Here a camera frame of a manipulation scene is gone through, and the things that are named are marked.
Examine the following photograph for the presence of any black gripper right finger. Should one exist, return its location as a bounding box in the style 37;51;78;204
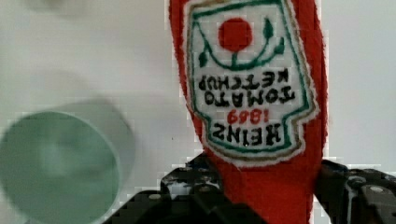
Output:
315;160;396;224

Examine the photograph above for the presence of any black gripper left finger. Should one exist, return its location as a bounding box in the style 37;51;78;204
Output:
103;153;265;224

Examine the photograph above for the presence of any red plush ketchup bottle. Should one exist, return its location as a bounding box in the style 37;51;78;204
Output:
169;0;327;224

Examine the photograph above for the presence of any mint green cup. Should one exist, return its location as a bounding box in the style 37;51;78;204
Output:
1;101;134;224

